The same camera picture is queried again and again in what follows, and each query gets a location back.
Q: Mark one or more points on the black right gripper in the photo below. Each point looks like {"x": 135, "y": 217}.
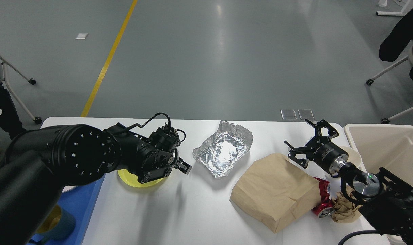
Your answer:
{"x": 323, "y": 153}

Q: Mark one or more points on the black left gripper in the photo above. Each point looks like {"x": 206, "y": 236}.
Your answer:
{"x": 179, "y": 164}

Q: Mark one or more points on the yellow plastic plate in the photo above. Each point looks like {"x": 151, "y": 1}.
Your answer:
{"x": 132, "y": 179}

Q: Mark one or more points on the dark teal mug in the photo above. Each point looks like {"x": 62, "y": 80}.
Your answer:
{"x": 58, "y": 225}

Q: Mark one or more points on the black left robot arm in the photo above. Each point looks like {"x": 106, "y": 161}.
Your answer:
{"x": 38, "y": 164}

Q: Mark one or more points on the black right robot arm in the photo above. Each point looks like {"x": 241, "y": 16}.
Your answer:
{"x": 385, "y": 200}

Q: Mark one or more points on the crumpled aluminium foil tray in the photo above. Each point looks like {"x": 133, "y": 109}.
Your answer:
{"x": 219, "y": 152}

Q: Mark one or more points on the white paper cup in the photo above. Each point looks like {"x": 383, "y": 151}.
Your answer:
{"x": 353, "y": 156}

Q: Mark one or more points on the floor outlet cover plates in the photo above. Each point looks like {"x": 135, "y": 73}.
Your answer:
{"x": 288, "y": 114}

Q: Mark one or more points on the crushed red soda can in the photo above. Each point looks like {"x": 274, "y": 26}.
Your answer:
{"x": 325, "y": 208}

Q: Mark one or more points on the brown paper bag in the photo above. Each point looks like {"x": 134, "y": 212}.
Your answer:
{"x": 276, "y": 192}

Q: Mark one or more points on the crumpled brown paper napkin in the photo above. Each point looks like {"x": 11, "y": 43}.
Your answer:
{"x": 345, "y": 211}

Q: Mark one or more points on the beige plastic bin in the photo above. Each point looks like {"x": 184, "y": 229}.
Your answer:
{"x": 383, "y": 145}

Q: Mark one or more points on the blue plastic tray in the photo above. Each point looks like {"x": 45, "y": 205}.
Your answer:
{"x": 80, "y": 203}

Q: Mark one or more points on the pink plate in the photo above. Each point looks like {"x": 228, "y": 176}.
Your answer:
{"x": 68, "y": 188}

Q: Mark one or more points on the person in black clothing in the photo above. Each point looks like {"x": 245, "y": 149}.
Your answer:
{"x": 398, "y": 39}

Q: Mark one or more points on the white paper scrap on floor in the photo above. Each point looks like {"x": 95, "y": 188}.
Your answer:
{"x": 81, "y": 36}

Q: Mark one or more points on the person at left edge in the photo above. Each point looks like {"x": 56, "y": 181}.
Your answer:
{"x": 9, "y": 119}

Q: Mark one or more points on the white table frame background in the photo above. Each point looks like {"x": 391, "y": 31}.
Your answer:
{"x": 394, "y": 7}

